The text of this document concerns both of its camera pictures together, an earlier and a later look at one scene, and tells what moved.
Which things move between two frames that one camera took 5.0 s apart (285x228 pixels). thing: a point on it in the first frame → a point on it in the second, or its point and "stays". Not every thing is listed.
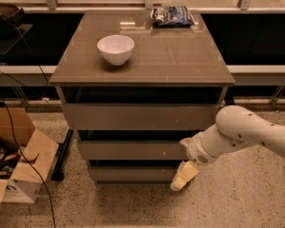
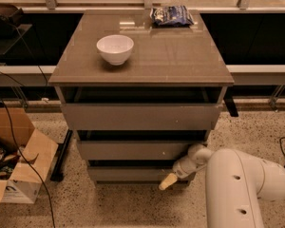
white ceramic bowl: [116, 48] stays
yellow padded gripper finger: [186, 170] → [170, 179]
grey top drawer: [140, 116] stays
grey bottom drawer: [130, 173] stays
